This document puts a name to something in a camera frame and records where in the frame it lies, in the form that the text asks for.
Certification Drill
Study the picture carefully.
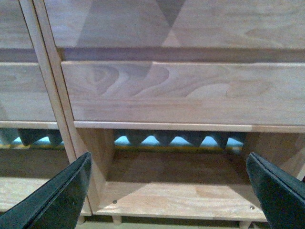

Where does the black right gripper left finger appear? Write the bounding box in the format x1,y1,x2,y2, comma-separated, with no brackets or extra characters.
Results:
0,152,92,229

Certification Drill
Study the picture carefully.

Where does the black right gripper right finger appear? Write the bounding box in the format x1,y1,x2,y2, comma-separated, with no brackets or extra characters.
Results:
246,152,305,229

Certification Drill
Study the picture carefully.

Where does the left wooden shelf unit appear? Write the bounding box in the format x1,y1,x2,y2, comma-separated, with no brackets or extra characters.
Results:
0,0,92,224

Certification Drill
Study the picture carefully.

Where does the wooden shelf unit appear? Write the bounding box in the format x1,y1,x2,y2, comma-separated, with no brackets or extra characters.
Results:
33,0,305,228
0,0,92,224

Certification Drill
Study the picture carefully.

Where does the right wooden shelf unit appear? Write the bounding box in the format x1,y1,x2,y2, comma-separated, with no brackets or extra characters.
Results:
33,0,305,228

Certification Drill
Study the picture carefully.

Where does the grey acoustic foam panel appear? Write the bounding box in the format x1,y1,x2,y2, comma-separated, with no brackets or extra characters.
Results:
0,128,246,149

